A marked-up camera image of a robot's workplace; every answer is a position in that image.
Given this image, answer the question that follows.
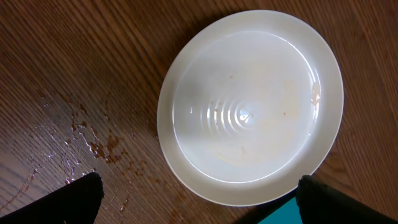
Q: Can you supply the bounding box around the white plate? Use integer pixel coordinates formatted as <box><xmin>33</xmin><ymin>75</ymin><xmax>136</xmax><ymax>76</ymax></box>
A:
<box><xmin>157</xmin><ymin>10</ymin><xmax>344</xmax><ymax>207</ymax></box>

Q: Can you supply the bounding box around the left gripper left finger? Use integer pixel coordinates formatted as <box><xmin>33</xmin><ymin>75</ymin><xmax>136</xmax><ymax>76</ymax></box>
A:
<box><xmin>1</xmin><ymin>172</ymin><xmax>104</xmax><ymax>224</ymax></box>

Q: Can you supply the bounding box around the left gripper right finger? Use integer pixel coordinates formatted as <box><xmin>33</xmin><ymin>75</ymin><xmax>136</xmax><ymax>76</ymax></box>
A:
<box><xmin>296</xmin><ymin>175</ymin><xmax>397</xmax><ymax>224</ymax></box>

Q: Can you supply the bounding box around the teal plastic tray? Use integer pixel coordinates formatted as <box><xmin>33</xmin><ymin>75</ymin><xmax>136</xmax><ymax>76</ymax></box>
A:
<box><xmin>258</xmin><ymin>197</ymin><xmax>303</xmax><ymax>224</ymax></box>

